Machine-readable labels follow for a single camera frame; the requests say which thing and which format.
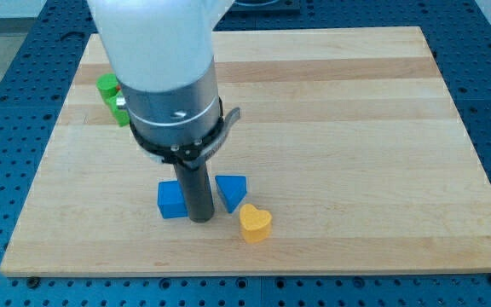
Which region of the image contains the green block behind arm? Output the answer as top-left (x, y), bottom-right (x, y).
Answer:
top-left (107, 91), bottom-right (130, 127)

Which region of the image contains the blue cube block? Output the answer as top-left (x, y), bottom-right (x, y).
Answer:
top-left (157, 181), bottom-right (188, 219)

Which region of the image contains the black clamp ring with lever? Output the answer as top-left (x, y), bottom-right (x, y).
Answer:
top-left (129, 107), bottom-right (241, 170)

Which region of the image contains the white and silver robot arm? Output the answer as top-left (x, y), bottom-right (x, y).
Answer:
top-left (87, 0), bottom-right (240, 223)

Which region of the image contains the light wooden board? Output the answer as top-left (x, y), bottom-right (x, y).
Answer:
top-left (0, 27), bottom-right (491, 277)

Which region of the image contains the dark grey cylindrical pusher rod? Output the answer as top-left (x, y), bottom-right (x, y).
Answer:
top-left (174, 164), bottom-right (215, 223)

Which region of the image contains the yellow heart block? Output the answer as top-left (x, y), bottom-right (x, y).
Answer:
top-left (240, 204), bottom-right (273, 244)

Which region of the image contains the blue triangle block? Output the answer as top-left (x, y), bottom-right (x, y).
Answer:
top-left (215, 175), bottom-right (247, 214)

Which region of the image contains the green cylinder block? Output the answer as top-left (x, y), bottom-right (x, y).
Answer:
top-left (95, 73), bottom-right (119, 103)

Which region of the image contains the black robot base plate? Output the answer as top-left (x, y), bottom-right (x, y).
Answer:
top-left (229, 0), bottom-right (301, 13)

